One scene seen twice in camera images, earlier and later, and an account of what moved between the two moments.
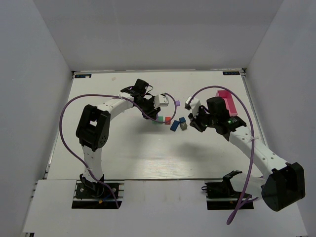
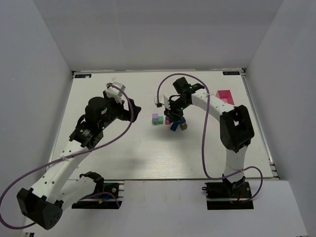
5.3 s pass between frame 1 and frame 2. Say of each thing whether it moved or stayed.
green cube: stayed
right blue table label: stayed
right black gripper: moved
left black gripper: moved
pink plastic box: stayed
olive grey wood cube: stayed
